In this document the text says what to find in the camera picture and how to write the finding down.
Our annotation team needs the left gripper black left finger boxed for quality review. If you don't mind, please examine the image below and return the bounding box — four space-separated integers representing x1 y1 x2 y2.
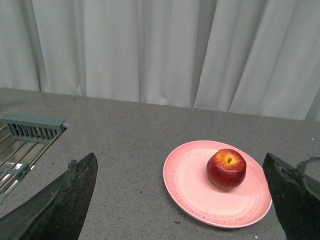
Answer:
0 153 98 240

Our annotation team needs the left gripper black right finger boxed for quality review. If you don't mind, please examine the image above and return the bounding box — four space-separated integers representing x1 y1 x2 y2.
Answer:
262 152 320 240

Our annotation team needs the red yellow apple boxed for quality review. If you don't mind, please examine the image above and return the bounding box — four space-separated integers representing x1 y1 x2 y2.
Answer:
206 148 247 192

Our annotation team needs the pink round plate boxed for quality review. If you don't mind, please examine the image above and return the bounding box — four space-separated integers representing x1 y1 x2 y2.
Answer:
163 140 272 229

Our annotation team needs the metal dish rack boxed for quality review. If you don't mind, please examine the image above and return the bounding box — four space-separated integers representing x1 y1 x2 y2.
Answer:
0 113 68 202

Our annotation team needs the white pleated curtain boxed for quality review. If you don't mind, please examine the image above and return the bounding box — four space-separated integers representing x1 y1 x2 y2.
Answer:
0 0 320 122

